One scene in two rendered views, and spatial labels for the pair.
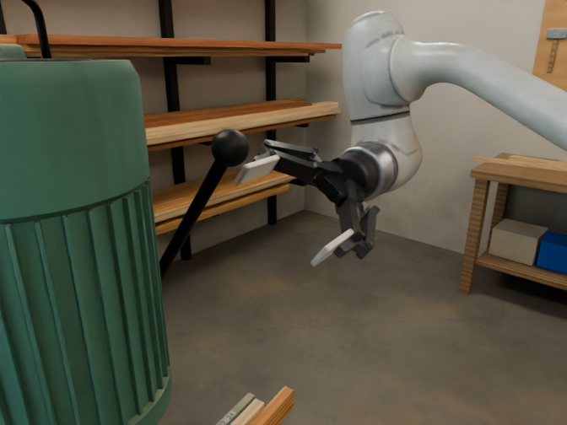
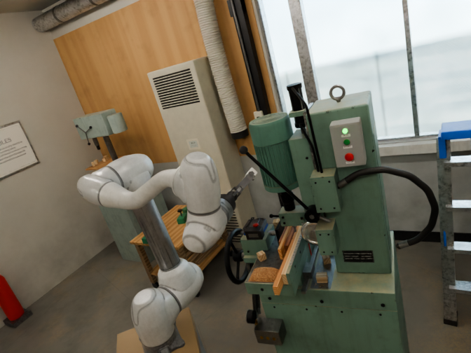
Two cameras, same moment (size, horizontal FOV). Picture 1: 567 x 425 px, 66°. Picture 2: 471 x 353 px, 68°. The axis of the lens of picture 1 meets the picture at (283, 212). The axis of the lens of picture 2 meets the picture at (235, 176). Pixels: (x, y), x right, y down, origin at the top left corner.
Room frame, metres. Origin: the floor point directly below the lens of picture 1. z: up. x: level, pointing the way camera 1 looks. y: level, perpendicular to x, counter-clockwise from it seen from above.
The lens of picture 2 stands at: (1.73, -0.15, 1.82)
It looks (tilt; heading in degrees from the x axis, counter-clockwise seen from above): 20 degrees down; 174
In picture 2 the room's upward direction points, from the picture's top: 16 degrees counter-clockwise
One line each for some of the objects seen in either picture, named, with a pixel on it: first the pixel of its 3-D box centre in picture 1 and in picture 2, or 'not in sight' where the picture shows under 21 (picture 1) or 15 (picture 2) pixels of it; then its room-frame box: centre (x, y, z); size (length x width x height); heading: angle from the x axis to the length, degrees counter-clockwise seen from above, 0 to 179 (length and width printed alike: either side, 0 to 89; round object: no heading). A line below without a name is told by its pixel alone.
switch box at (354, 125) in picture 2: not in sight; (348, 142); (0.62, 0.38, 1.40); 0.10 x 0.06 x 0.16; 56
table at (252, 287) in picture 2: not in sight; (277, 246); (0.27, 0.10, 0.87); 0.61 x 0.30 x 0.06; 146
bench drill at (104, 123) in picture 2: not in sight; (127, 185); (-1.87, -0.90, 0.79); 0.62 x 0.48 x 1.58; 47
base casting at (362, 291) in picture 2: not in sight; (329, 265); (0.39, 0.30, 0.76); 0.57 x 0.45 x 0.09; 56
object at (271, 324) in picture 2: not in sight; (270, 331); (0.47, -0.07, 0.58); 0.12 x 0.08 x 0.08; 56
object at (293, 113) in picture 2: not in sight; (299, 105); (0.40, 0.31, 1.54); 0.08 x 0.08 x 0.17; 56
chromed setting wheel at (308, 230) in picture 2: not in sight; (315, 232); (0.50, 0.23, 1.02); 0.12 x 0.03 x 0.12; 56
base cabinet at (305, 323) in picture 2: not in sight; (342, 328); (0.39, 0.30, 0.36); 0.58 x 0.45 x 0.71; 56
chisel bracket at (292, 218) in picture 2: not in sight; (296, 217); (0.34, 0.21, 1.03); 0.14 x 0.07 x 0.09; 56
